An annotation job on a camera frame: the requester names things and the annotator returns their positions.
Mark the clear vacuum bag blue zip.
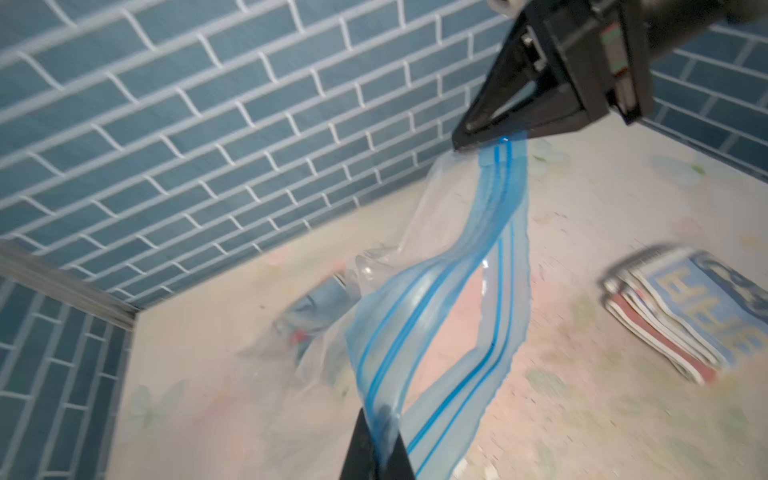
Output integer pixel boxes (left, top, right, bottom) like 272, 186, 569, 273
240, 134, 531, 479

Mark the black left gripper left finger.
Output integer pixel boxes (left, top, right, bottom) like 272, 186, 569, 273
339, 409, 380, 480

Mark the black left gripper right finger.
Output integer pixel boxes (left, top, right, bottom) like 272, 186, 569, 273
380, 435, 416, 480

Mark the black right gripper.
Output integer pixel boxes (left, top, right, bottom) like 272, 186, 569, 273
451, 1, 767, 150

